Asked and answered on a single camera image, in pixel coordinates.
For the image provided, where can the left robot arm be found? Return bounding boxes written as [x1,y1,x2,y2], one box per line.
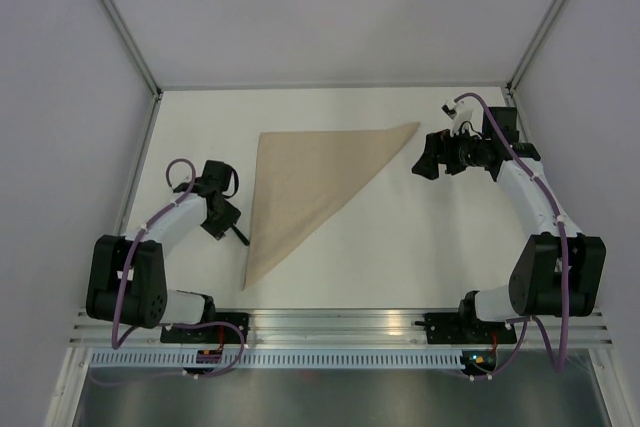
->
[85,158,249,343]

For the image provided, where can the beige cloth napkin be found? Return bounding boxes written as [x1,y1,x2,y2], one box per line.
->
[243,122,420,289]

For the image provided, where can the aluminium frame post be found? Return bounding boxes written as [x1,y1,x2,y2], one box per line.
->
[69,0,162,101]
[505,0,569,97]

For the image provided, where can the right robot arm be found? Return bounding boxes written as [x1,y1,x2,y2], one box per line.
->
[412,102,606,342]

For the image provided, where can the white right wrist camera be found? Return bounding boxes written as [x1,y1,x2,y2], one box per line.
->
[441,99,473,137]

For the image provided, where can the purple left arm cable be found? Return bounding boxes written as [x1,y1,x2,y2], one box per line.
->
[110,158,246,386]

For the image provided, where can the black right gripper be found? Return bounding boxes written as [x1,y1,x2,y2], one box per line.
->
[412,123,490,180]

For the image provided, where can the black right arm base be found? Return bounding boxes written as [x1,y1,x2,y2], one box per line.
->
[413,312,517,346]

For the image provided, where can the right aluminium frame post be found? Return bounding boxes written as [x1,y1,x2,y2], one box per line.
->
[505,0,569,97]

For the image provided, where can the aluminium front rail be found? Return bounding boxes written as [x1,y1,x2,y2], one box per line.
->
[68,308,613,350]

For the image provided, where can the left aluminium frame post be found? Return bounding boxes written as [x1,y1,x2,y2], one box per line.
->
[69,0,162,101]

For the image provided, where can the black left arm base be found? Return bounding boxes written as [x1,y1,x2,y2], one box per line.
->
[160,311,251,345]

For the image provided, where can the white slotted cable duct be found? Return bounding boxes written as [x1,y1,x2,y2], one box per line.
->
[90,348,463,370]

